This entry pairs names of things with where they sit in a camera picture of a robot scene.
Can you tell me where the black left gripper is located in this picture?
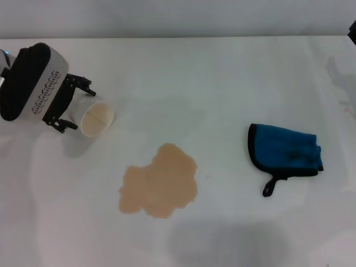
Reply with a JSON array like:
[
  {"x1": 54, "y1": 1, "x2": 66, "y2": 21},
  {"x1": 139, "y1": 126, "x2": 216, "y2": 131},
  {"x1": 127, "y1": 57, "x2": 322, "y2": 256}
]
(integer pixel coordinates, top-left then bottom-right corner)
[{"x1": 41, "y1": 72, "x2": 97, "y2": 134}]

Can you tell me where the white paper cup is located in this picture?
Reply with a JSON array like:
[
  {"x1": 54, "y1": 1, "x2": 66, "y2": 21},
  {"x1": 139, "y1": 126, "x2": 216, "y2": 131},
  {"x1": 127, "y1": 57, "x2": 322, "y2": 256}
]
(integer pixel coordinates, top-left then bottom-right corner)
[{"x1": 66, "y1": 90, "x2": 115, "y2": 139}]

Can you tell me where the blue rag with black trim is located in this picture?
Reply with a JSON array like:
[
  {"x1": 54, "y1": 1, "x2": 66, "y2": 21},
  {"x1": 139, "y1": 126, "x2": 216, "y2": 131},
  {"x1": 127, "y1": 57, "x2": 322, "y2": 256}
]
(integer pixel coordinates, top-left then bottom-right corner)
[{"x1": 247, "y1": 123, "x2": 325, "y2": 197}]

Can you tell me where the brown liquid stain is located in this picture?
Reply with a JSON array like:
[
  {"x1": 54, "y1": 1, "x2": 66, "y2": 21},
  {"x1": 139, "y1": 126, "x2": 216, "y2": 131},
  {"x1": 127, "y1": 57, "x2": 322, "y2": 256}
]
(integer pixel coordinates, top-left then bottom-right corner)
[{"x1": 118, "y1": 142, "x2": 199, "y2": 220}]

